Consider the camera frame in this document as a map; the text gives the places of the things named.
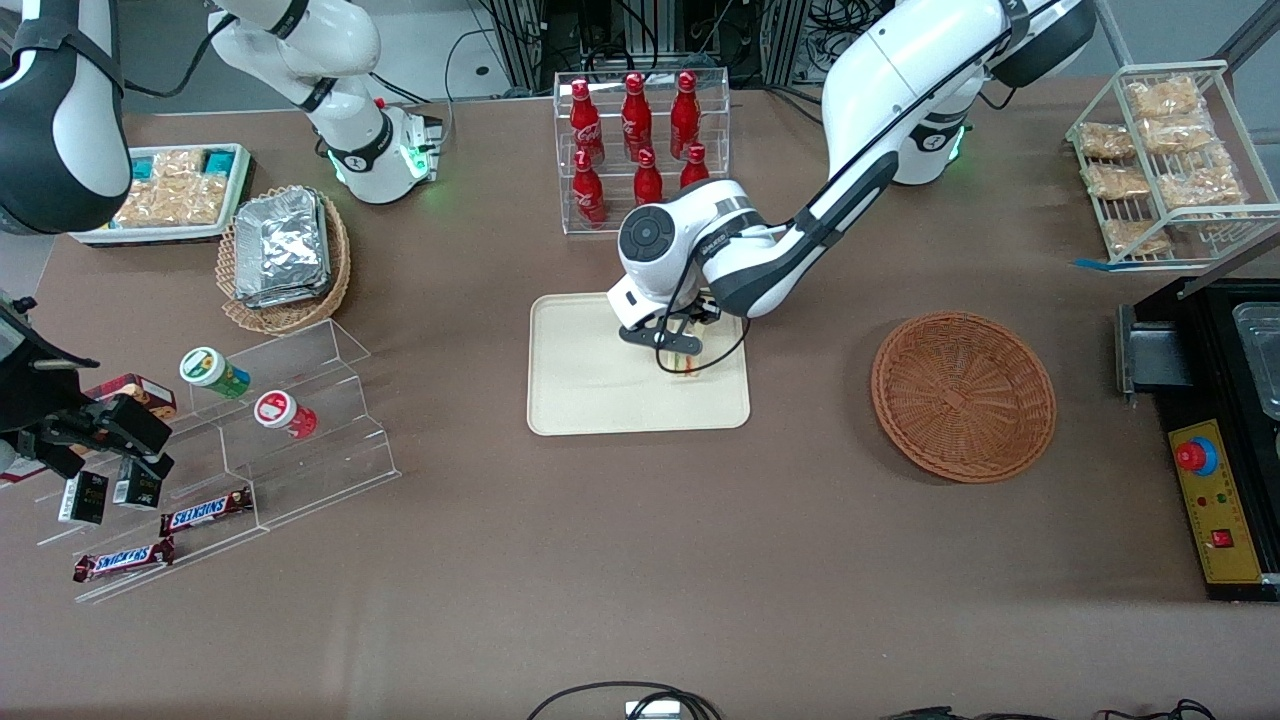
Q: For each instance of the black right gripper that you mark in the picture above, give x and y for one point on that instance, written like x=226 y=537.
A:
x=30 y=395

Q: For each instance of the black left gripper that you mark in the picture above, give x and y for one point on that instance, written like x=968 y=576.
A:
x=703 y=312

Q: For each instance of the plastic-wrapped sandwich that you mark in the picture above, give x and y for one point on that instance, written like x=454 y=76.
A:
x=688 y=365

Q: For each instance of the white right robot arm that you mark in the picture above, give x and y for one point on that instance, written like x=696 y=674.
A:
x=60 y=110

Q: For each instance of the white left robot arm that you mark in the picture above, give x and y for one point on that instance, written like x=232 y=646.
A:
x=900 y=80

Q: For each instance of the cream plastic tray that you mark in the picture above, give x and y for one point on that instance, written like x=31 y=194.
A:
x=600 y=380

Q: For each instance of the oval wicker basket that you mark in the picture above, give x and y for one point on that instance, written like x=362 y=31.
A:
x=290 y=315

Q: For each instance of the white snack tray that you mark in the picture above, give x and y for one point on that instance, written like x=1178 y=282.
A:
x=165 y=205

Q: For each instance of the round brown wicker basket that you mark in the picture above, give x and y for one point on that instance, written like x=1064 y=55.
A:
x=965 y=400

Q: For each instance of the small black box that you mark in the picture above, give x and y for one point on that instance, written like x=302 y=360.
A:
x=137 y=488
x=82 y=498

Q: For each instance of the brown chocolate box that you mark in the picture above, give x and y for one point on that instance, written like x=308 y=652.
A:
x=140 y=388

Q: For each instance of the Snickers bar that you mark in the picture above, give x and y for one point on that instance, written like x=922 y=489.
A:
x=122 y=561
x=205 y=511

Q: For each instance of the clear acrylic bottle rack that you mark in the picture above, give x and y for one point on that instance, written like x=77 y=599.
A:
x=640 y=215

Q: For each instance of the green-capped snack can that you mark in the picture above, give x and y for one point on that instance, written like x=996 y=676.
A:
x=213 y=371

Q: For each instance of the red cola bottle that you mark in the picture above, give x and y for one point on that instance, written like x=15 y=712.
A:
x=694 y=168
x=685 y=112
x=588 y=190
x=584 y=125
x=634 y=115
x=647 y=180

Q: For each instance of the clear acrylic stepped stand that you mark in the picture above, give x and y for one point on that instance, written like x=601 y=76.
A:
x=300 y=470

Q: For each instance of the stack of foil containers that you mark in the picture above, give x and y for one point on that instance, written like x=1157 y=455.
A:
x=280 y=245

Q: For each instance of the teal snack packet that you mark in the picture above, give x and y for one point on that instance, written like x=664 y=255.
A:
x=218 y=160
x=145 y=168

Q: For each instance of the small white plug block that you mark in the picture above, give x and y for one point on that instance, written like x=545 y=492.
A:
x=652 y=710

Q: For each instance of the blue tape strip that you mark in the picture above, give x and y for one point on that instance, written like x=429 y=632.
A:
x=1092 y=264

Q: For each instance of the clear-wrapped snack pack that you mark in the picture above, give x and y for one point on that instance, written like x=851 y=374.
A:
x=1135 y=236
x=1163 y=97
x=1115 y=181
x=1200 y=182
x=1105 y=140
x=1178 y=133

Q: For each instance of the grey metal block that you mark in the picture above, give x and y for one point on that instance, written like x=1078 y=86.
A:
x=1155 y=350

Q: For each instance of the red emergency stop button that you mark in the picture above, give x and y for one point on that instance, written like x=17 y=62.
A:
x=1192 y=456

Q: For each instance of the black machine housing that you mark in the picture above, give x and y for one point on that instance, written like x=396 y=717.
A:
x=1215 y=350

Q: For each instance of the grey aluminium profile bar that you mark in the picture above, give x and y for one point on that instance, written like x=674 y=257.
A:
x=1235 y=265

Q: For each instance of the yellow control panel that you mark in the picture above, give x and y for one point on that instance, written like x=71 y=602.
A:
x=1225 y=510

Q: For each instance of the clear plastic container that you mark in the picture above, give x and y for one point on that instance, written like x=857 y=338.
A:
x=1262 y=350

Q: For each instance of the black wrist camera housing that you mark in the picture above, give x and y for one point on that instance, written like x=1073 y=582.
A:
x=35 y=360

